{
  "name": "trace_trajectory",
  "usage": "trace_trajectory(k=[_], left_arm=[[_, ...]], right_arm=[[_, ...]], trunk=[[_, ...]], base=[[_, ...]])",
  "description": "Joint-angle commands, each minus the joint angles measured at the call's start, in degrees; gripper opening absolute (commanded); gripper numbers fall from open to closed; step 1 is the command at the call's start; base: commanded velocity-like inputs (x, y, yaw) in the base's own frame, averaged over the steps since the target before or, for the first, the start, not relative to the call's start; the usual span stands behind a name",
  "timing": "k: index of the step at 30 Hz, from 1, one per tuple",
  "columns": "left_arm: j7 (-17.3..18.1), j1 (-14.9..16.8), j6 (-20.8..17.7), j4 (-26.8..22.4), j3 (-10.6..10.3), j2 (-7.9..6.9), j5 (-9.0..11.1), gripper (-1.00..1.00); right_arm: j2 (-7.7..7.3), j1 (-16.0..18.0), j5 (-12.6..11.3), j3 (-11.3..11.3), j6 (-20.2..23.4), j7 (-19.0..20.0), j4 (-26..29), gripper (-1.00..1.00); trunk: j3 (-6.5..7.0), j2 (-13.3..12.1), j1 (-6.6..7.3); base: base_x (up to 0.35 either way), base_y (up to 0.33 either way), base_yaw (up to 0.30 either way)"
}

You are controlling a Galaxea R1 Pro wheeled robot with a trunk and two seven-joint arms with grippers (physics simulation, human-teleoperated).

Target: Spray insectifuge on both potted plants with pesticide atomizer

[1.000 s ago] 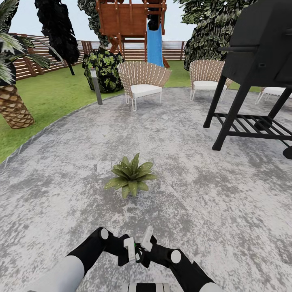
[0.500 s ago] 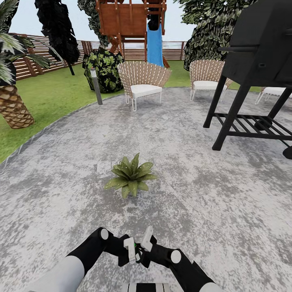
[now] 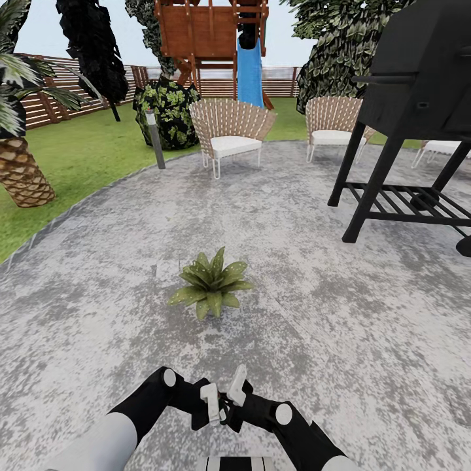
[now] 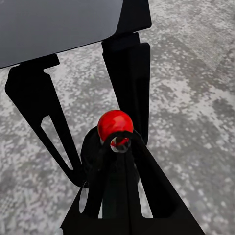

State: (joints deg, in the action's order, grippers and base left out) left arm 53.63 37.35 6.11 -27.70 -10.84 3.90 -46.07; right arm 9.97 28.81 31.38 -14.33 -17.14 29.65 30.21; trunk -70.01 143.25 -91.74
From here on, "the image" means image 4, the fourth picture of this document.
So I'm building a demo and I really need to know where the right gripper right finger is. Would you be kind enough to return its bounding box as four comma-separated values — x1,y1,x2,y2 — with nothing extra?
123,130,206,235

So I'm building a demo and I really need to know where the insectifuge atomizer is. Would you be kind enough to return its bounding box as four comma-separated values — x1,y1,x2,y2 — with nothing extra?
80,110,142,218

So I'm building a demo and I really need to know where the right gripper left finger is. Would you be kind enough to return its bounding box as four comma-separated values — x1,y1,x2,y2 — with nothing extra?
56,131,130,235

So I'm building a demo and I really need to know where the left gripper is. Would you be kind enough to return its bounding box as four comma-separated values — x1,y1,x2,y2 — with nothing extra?
5,0,152,187

